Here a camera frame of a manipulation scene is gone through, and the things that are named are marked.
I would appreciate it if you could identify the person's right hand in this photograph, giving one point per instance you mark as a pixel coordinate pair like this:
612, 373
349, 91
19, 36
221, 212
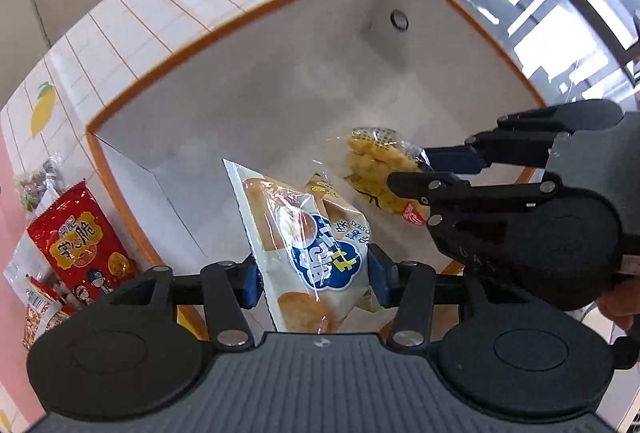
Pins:
617, 308

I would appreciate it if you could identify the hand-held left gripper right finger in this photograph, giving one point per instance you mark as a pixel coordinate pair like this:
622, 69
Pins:
380, 280

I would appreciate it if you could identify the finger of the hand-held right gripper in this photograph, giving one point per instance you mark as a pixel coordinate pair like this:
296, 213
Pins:
452, 160
450, 193

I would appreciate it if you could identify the clear bag of mixed snack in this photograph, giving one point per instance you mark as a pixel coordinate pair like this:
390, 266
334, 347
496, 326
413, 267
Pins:
35, 183

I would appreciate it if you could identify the white box with orange rim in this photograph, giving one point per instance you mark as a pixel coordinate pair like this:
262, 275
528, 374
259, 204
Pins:
280, 103

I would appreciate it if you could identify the small red gold packet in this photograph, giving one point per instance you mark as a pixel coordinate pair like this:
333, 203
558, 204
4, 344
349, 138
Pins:
42, 313

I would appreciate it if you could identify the black framed window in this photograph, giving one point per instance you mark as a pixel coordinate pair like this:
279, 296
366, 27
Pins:
530, 18

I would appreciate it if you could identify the yellow snack packet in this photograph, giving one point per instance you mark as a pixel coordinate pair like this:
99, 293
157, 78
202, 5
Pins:
372, 163

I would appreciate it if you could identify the red snack packet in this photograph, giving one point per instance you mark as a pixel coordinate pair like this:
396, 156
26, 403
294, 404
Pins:
75, 243

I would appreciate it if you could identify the white snack packet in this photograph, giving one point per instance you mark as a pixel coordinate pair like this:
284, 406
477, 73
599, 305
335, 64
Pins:
20, 263

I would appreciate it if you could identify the bread snack packet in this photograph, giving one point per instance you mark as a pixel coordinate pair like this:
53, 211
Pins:
300, 233

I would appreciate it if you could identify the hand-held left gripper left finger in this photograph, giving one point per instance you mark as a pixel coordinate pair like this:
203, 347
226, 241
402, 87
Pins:
251, 283

